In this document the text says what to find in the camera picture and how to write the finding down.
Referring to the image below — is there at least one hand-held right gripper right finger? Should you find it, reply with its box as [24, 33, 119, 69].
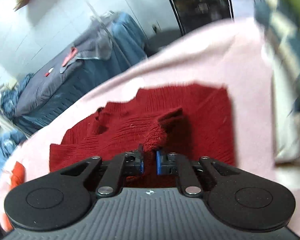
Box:
[156, 150, 241, 197]

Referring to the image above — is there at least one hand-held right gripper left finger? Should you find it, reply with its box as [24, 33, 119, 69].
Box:
[50, 144, 144, 197]

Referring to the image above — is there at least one red knit sweater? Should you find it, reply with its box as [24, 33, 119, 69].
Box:
[49, 82, 237, 188]

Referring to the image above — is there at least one dark blue clothes pile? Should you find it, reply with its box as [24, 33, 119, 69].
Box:
[0, 74, 34, 122]

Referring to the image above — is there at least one pink printed blanket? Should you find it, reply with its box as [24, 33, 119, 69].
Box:
[0, 17, 300, 233]

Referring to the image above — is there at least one grey garment pile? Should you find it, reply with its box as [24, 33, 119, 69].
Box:
[14, 30, 150, 136]

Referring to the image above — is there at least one orange cloth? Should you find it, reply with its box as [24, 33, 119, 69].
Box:
[2, 162, 25, 232]

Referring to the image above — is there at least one blue hanging cloth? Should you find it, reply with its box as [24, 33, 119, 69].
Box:
[111, 12, 148, 68]

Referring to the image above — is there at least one small red cloth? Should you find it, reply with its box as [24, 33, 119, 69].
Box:
[62, 47, 78, 67]

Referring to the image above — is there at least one metal pole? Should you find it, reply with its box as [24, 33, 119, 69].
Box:
[85, 0, 132, 67]

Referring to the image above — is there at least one pale cloth bundle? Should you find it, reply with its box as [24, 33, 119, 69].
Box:
[261, 42, 300, 165]

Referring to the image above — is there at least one light blue cloth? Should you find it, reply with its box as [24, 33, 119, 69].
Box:
[0, 127, 28, 207]

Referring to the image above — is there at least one black metal rack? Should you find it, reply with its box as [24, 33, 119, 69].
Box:
[161, 0, 234, 37]

